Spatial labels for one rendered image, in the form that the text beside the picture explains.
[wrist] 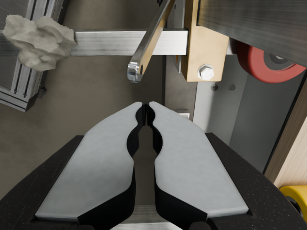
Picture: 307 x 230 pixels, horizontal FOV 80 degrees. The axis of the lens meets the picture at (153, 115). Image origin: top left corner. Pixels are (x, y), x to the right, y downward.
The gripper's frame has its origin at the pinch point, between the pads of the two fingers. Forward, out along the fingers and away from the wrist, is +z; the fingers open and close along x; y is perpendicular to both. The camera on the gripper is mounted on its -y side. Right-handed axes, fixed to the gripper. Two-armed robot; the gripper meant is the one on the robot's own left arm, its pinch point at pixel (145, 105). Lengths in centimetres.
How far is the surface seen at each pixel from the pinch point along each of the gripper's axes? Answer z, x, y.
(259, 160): 22.9, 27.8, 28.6
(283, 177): 10.5, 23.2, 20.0
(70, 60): 100, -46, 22
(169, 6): 7.9, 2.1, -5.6
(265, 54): 10.1, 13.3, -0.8
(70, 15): 100, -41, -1
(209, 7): 9.4, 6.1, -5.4
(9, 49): 14.5, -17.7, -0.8
